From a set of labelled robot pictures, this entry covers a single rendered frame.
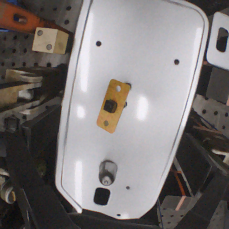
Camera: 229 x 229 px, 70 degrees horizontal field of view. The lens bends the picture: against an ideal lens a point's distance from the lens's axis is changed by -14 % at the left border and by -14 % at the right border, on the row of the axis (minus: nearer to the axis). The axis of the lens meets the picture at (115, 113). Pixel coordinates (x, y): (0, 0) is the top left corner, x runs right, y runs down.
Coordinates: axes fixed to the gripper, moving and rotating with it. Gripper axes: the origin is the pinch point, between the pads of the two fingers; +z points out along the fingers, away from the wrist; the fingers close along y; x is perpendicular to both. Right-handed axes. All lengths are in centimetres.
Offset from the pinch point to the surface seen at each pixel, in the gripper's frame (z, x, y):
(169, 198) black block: 14.8, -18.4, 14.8
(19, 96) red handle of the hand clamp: 6.2, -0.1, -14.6
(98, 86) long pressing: 13.7, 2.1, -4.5
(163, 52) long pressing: 13.8, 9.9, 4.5
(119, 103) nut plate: 12.0, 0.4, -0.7
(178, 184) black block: 19.3, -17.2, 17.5
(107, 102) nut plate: 12.0, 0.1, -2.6
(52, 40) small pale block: 7.3, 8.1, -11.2
